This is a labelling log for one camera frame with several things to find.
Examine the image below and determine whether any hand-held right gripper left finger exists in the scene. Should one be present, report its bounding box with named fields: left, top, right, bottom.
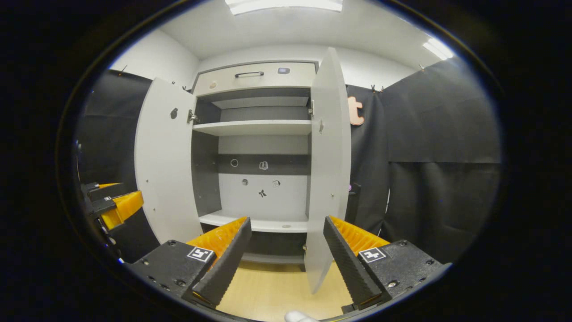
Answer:
left=125, top=216, right=252, bottom=309

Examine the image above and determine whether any grey cabinet door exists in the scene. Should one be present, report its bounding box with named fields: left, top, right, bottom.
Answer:
left=304, top=47, right=352, bottom=296
left=134, top=77, right=204, bottom=246

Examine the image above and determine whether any white cabinet floor board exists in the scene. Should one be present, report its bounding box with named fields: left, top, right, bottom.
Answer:
left=199, top=209, right=310, bottom=233

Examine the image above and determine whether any grey cabinet drawer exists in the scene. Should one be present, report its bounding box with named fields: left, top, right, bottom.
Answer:
left=192, top=62, right=318, bottom=97

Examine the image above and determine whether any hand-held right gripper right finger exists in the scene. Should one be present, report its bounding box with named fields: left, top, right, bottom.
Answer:
left=323, top=216, right=452, bottom=314

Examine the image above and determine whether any white cabinet shelf board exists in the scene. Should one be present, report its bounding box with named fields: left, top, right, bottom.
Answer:
left=193, top=120, right=312, bottom=137

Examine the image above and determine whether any wide ceiling light panel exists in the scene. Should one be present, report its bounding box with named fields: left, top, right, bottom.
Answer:
left=225, top=0, right=344, bottom=15

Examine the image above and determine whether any narrow ceiling light panel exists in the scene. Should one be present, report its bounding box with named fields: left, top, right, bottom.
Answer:
left=422, top=38, right=455, bottom=61

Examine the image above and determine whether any black backdrop cloth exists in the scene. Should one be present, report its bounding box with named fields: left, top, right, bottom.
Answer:
left=76, top=57, right=502, bottom=264

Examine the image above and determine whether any grey double-door shoe cabinet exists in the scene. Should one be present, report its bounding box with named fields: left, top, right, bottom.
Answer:
left=190, top=60, right=320, bottom=265

